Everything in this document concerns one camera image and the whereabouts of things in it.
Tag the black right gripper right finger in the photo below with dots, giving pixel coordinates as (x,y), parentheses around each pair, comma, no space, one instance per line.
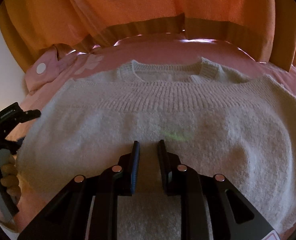
(211,207)

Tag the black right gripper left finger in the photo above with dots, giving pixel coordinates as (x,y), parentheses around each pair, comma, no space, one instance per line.
(86,208)

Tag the white knit sweater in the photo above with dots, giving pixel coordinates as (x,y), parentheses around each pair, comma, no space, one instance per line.
(214,118)

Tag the person's left hand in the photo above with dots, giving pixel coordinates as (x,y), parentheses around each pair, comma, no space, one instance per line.
(10,180)

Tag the pink pillow with white button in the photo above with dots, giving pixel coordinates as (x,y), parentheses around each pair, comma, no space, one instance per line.
(48,67)

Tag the orange curtain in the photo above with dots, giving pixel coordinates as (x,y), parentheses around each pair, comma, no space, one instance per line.
(29,27)

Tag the pink bed sheet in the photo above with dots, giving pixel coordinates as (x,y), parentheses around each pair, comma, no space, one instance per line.
(153,52)

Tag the brown wooden headboard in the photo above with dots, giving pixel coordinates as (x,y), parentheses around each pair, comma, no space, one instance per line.
(281,52)

